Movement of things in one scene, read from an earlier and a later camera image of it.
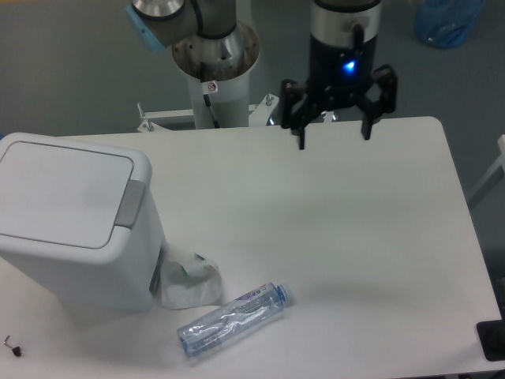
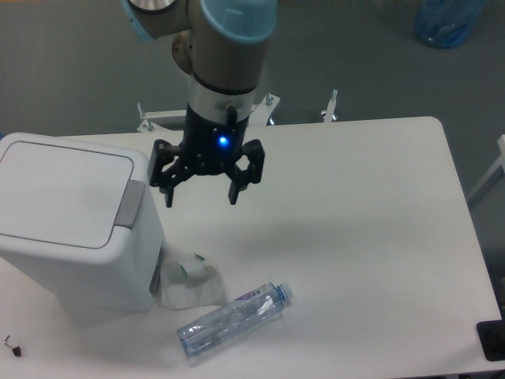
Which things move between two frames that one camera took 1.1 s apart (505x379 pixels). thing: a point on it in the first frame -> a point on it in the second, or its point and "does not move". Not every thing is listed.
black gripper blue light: (342, 72) -> (209, 148)
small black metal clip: (16, 350) does not move
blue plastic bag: (444, 24) does not move
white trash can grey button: (80, 230) does not move
